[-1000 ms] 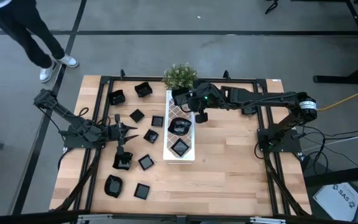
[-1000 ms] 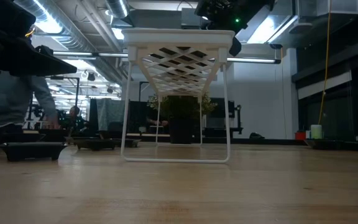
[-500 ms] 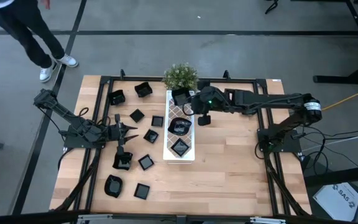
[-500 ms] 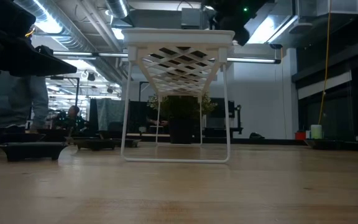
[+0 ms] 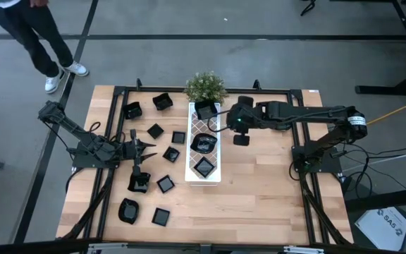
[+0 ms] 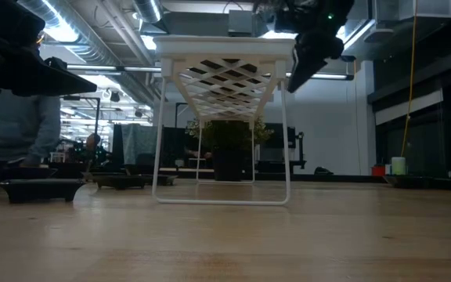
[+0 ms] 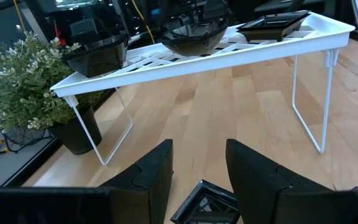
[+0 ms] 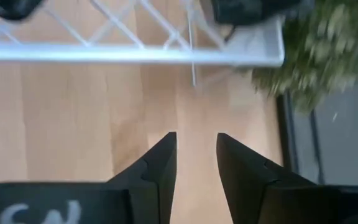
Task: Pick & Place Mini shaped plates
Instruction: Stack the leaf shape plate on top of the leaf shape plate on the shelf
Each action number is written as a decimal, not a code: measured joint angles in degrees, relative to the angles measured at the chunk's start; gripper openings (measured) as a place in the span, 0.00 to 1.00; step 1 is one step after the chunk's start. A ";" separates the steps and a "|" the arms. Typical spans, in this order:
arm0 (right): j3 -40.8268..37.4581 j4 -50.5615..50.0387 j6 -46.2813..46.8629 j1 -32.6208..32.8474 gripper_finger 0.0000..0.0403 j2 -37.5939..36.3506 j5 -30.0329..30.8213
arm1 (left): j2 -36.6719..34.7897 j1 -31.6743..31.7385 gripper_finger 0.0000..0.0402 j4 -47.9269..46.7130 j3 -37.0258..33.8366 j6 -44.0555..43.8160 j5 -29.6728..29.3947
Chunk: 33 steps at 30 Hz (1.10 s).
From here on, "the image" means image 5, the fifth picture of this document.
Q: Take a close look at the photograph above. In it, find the green potted plant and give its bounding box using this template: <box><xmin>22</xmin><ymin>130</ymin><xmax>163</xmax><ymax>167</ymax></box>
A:
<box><xmin>183</xmin><ymin>71</ymin><xmax>229</xmax><ymax>104</ymax></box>

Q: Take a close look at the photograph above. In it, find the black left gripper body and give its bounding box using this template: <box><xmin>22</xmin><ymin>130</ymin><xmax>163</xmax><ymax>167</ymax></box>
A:
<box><xmin>121</xmin><ymin>128</ymin><xmax>142</xmax><ymax>177</ymax></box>

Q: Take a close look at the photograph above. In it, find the black crossbar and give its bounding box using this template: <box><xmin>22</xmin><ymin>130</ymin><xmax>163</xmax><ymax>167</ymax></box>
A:
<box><xmin>0</xmin><ymin>238</ymin><xmax>406</xmax><ymax>254</ymax></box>

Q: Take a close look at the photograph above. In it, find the black side table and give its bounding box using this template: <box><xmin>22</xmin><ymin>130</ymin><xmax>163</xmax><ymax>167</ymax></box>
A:
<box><xmin>343</xmin><ymin>185</ymin><xmax>406</xmax><ymax>212</ymax></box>

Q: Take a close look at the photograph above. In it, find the white SA5 printed sheet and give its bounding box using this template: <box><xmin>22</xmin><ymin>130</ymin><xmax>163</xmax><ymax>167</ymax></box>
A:
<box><xmin>353</xmin><ymin>206</ymin><xmax>406</xmax><ymax>252</ymax></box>

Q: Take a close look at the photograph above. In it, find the person's left leg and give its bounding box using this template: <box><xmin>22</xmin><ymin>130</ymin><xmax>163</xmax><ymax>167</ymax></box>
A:
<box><xmin>19</xmin><ymin>0</ymin><xmax>75</xmax><ymax>68</ymax></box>

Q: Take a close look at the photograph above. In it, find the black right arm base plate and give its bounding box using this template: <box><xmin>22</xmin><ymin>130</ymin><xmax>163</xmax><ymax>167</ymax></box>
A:
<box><xmin>292</xmin><ymin>146</ymin><xmax>341</xmax><ymax>174</ymax></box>

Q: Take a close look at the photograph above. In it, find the black wavy square plate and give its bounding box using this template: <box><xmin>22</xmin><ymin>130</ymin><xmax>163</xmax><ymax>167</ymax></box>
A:
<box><xmin>127</xmin><ymin>171</ymin><xmax>152</xmax><ymax>194</ymax></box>

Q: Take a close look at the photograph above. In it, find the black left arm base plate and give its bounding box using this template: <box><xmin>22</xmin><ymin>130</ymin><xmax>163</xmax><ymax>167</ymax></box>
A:
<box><xmin>71</xmin><ymin>151</ymin><xmax>120</xmax><ymax>169</ymax></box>

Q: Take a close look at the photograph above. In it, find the silver bracket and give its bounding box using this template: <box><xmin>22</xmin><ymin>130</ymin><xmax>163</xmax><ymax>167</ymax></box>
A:
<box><xmin>87</xmin><ymin>242</ymin><xmax>128</xmax><ymax>254</ymax></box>
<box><xmin>283</xmin><ymin>246</ymin><xmax>326</xmax><ymax>254</ymax></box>

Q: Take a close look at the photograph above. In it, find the person's right foot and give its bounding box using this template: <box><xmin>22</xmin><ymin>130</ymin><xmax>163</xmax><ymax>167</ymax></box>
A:
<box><xmin>44</xmin><ymin>68</ymin><xmax>66</xmax><ymax>95</ymax></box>

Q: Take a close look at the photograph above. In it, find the person's leg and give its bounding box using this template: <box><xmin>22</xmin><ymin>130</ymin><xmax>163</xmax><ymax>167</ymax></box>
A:
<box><xmin>0</xmin><ymin>3</ymin><xmax>61</xmax><ymax>78</ymax></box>
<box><xmin>19</xmin><ymin>0</ymin><xmax>75</xmax><ymax>68</ymax></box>

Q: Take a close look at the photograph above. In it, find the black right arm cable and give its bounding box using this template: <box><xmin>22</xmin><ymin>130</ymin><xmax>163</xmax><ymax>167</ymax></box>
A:
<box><xmin>207</xmin><ymin>109</ymin><xmax>233</xmax><ymax>133</ymax></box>

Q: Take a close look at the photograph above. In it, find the black oval plate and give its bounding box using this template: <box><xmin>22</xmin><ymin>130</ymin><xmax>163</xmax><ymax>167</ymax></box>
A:
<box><xmin>190</xmin><ymin>133</ymin><xmax>219</xmax><ymax>155</ymax></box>
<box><xmin>118</xmin><ymin>198</ymin><xmax>140</xmax><ymax>225</ymax></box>

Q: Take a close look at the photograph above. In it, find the person's right leg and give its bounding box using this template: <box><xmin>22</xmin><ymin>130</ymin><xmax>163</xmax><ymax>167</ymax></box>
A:
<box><xmin>0</xmin><ymin>3</ymin><xmax>61</xmax><ymax>78</ymax></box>

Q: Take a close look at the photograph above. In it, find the black looped cable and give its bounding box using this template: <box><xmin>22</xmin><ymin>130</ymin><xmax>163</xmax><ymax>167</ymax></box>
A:
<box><xmin>300</xmin><ymin>0</ymin><xmax>317</xmax><ymax>17</ymax></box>

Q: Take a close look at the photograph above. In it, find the small black square plate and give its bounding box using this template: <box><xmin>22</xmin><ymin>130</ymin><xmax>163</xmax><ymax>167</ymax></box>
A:
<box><xmin>147</xmin><ymin>123</ymin><xmax>165</xmax><ymax>140</ymax></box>
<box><xmin>162</xmin><ymin>145</ymin><xmax>181</xmax><ymax>164</ymax></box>
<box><xmin>156</xmin><ymin>174</ymin><xmax>176</xmax><ymax>194</ymax></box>
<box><xmin>151</xmin><ymin>207</ymin><xmax>171</xmax><ymax>227</ymax></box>
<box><xmin>171</xmin><ymin>131</ymin><xmax>187</xmax><ymax>145</ymax></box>
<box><xmin>192</xmin><ymin>156</ymin><xmax>216</xmax><ymax>179</ymax></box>

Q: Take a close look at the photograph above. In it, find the person's foot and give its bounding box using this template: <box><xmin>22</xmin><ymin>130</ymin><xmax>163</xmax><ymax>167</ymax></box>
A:
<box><xmin>44</xmin><ymin>68</ymin><xmax>66</xmax><ymax>95</ymax></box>
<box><xmin>61</xmin><ymin>60</ymin><xmax>90</xmax><ymax>78</ymax></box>

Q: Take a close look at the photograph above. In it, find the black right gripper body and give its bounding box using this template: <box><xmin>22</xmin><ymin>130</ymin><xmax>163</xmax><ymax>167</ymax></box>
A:
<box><xmin>226</xmin><ymin>95</ymin><xmax>264</xmax><ymax>147</ymax></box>

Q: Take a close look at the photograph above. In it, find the white cable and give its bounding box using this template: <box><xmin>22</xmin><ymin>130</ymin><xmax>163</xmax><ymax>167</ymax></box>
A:
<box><xmin>342</xmin><ymin>146</ymin><xmax>406</xmax><ymax>170</ymax></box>

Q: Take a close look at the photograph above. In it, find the person's left foot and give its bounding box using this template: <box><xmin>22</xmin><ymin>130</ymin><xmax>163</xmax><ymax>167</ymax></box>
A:
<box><xmin>61</xmin><ymin>60</ymin><xmax>90</xmax><ymax>78</ymax></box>

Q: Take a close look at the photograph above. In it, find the yellow extension cable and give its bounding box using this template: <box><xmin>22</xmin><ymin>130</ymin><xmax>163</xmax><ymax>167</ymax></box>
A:
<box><xmin>367</xmin><ymin>94</ymin><xmax>406</xmax><ymax>126</ymax></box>

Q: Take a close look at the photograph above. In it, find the white lattice rack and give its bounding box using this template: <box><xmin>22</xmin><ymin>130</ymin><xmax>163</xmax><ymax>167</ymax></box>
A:
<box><xmin>185</xmin><ymin>102</ymin><xmax>223</xmax><ymax>187</ymax></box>

